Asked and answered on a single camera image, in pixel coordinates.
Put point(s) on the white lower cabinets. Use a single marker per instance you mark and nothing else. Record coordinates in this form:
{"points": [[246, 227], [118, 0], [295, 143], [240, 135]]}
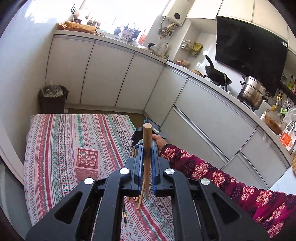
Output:
{"points": [[196, 115]]}

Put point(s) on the black range hood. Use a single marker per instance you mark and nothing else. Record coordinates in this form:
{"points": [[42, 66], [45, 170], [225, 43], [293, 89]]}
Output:
{"points": [[251, 50]]}

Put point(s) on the yellow green snack bag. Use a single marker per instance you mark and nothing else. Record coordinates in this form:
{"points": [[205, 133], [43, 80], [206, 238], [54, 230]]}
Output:
{"points": [[196, 48]]}

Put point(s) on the black wok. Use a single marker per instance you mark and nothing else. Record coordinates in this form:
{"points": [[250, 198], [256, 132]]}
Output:
{"points": [[217, 77]]}

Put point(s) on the person right hand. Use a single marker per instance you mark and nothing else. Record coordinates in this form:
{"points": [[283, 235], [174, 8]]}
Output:
{"points": [[160, 142]]}

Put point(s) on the floral red sleeve forearm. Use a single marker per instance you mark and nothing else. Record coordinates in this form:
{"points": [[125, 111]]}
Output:
{"points": [[274, 211]]}

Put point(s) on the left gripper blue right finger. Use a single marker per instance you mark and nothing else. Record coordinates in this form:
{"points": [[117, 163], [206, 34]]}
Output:
{"points": [[156, 179]]}

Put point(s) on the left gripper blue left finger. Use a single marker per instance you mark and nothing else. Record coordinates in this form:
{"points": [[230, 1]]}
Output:
{"points": [[140, 166]]}

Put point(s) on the black chopstick gold band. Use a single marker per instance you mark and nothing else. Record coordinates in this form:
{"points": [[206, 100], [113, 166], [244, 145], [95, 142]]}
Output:
{"points": [[124, 213]]}

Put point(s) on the red bottle on counter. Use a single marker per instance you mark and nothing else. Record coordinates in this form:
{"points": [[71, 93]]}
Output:
{"points": [[142, 39]]}

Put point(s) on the white kettle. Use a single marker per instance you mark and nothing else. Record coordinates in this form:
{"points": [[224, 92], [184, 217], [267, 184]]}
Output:
{"points": [[163, 48]]}

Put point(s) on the dark trash bin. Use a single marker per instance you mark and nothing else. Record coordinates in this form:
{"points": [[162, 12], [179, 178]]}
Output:
{"points": [[52, 99]]}

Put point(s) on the pink perforated utensil basket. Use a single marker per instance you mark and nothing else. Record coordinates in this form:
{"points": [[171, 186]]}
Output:
{"points": [[86, 163]]}

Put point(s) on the stainless steel stock pot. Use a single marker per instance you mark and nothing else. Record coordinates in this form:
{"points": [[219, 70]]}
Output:
{"points": [[252, 93]]}

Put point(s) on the white upper cabinet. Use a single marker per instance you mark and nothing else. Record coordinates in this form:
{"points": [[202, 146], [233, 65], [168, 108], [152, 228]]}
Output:
{"points": [[259, 13]]}

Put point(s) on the orange cloth on counter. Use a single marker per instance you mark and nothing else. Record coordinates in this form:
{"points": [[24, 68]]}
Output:
{"points": [[73, 26]]}

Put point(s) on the white water heater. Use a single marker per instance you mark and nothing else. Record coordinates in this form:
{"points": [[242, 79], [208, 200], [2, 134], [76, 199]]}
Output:
{"points": [[177, 10]]}

